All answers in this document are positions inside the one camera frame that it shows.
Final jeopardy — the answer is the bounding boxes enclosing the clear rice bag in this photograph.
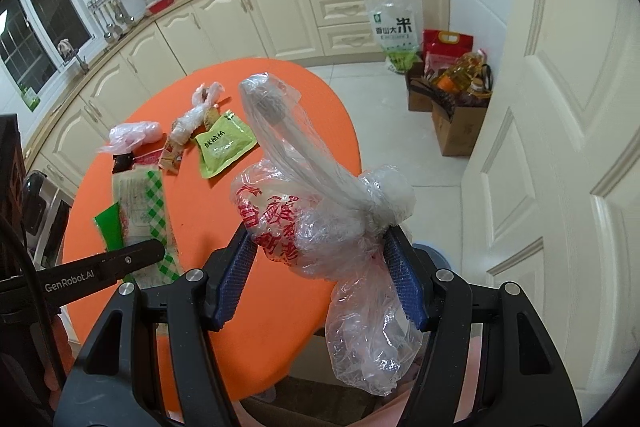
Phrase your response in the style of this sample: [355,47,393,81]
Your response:
[366,0,423,72]

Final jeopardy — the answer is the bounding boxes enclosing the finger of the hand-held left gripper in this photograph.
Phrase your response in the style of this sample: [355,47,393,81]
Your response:
[102,241,167,285]

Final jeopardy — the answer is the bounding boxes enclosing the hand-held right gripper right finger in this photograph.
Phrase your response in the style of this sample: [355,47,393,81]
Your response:
[382,226,583,427]

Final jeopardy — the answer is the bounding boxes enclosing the hanging kitchen utensils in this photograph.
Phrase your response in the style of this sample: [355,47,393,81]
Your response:
[89,0,138,45]

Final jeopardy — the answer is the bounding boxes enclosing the cream base cabinets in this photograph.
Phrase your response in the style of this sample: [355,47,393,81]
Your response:
[22,0,451,188]

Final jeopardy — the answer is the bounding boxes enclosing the green checkered packet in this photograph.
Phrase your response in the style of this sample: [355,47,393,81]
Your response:
[94,166,182,290]

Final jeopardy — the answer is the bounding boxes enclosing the white panel door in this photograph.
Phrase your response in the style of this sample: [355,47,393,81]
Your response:
[460,0,640,427]

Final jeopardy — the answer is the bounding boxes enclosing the orange round table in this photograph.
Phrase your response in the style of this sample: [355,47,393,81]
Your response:
[61,59,363,413]

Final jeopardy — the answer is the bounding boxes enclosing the steel faucet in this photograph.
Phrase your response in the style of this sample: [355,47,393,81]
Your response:
[62,49,91,75]

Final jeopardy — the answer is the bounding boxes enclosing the brown cardboard box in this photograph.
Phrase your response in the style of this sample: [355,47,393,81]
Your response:
[405,64,493,158]

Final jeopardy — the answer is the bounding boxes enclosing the orange snack wrapper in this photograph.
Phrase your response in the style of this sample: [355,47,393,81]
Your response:
[158,138,185,176]

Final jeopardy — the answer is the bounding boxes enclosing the clear red-printed plastic bag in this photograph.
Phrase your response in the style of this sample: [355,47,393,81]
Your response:
[230,74,418,398]

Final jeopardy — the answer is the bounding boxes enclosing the cooking oil bottle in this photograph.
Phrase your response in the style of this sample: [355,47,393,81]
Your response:
[432,49,493,95]

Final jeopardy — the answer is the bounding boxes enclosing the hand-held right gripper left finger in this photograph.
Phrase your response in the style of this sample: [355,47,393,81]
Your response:
[60,223,258,427]

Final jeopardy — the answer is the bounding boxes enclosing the green snack packet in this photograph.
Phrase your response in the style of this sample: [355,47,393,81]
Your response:
[194,109,259,180]

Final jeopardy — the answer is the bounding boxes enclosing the red rice bag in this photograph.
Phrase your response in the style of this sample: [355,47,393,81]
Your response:
[422,29,475,78]

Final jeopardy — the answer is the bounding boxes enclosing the clear knotted plastic bag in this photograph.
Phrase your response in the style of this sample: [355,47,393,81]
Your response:
[170,82,227,144]

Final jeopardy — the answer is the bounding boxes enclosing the white plastic bag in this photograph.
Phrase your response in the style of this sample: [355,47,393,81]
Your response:
[97,121,164,155]

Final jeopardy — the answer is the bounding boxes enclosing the kitchen window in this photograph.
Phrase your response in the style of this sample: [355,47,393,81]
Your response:
[0,0,93,90]

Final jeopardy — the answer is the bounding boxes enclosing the blue trash bin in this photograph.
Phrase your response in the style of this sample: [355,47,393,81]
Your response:
[412,243,453,275]

